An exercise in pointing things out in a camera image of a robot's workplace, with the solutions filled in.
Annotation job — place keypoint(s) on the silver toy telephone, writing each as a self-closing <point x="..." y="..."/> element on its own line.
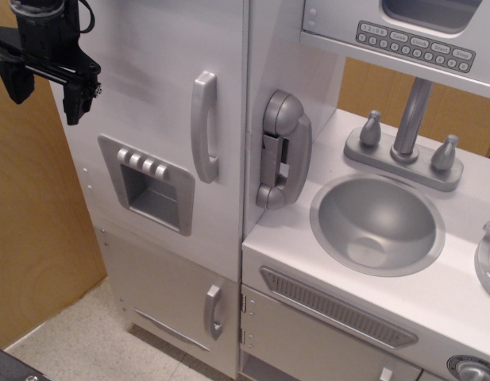
<point x="286" y="151"/>

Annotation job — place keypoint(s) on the white toy kitchen cabinet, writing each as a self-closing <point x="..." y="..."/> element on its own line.
<point x="444" y="305"/>

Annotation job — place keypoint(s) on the silver lower door handle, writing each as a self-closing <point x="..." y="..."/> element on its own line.
<point x="212" y="327"/>

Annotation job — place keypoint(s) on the white toy microwave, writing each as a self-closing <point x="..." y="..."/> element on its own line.
<point x="447" y="42"/>

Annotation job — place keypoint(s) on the silver oven knob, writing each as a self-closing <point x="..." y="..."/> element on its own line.
<point x="469" y="368"/>

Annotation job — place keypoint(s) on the silver stove burner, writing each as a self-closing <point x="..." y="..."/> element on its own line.
<point x="482" y="259"/>

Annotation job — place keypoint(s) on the silver sink bowl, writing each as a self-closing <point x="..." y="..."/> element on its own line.
<point x="377" y="225"/>

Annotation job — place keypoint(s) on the white lower freezer door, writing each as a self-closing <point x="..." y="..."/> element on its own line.
<point x="164" y="294"/>

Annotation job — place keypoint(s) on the silver fridge door handle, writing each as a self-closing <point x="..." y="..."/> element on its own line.
<point x="204" y="96"/>

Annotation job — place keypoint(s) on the white oven door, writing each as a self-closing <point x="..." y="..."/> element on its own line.
<point x="281" y="343"/>

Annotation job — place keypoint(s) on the silver oven vent panel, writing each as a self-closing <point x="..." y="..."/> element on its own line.
<point x="337" y="310"/>

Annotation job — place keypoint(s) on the silver toy faucet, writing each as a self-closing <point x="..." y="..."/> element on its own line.
<point x="439" y="169"/>

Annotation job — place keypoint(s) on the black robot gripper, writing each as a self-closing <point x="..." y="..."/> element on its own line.
<point x="45" y="42"/>

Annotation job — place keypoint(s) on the white fridge door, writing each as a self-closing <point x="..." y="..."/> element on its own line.
<point x="150" y="53"/>

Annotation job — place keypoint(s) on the black case corner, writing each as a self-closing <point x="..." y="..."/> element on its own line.
<point x="12" y="368"/>

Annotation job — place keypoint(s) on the silver ice dispenser panel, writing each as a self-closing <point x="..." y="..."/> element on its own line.
<point x="149" y="186"/>

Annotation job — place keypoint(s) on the wooden board panel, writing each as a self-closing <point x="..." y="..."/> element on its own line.
<point x="49" y="257"/>

